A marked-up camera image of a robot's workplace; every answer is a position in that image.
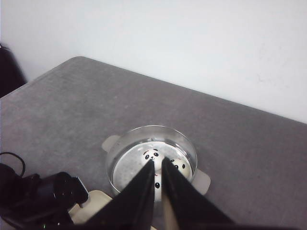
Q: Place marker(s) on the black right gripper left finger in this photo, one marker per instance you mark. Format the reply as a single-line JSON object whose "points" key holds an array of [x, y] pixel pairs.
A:
{"points": [[132, 208]]}

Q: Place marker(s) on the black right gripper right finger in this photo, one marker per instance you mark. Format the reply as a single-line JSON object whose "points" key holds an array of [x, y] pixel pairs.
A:
{"points": [[185, 208]]}

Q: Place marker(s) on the white panda bun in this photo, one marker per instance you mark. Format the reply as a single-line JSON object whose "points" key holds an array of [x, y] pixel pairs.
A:
{"points": [[153, 155], [157, 187]]}

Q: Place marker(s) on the panda bun with pink bow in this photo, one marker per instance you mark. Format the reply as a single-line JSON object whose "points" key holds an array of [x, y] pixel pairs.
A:
{"points": [[182, 166]]}

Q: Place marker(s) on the cream plastic tray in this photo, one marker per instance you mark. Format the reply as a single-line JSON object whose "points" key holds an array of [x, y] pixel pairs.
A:
{"points": [[97, 199]]}

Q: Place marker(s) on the stainless steel steamer pot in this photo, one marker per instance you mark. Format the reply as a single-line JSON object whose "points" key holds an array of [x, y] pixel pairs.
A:
{"points": [[124, 153]]}

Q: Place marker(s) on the black object at table edge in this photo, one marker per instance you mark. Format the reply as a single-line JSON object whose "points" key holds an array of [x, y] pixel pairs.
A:
{"points": [[11, 76]]}

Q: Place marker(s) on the black camera on stand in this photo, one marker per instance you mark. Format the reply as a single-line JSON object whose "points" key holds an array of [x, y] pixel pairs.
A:
{"points": [[33, 201]]}

